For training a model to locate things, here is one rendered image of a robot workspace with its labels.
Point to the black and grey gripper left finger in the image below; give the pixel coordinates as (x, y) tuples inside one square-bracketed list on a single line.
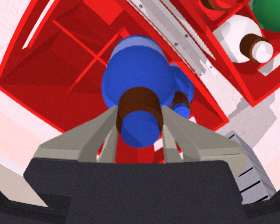
[(83, 142)]

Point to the red bottle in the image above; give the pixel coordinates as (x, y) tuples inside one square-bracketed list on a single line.
[(209, 10)]

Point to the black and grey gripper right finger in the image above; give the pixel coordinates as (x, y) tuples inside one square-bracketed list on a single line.
[(198, 143)]

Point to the red crate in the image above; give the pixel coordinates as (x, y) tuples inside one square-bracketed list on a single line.
[(40, 76), (256, 87)]

